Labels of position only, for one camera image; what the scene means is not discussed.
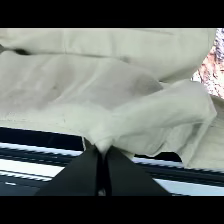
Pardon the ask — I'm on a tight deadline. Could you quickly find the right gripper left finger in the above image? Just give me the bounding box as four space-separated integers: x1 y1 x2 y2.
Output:
34 145 101 197

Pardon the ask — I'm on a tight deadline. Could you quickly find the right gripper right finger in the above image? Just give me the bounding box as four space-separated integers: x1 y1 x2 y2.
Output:
103 145 172 197

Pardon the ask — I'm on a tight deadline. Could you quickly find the khaki garment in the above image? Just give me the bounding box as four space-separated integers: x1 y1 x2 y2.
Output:
0 28 224 170

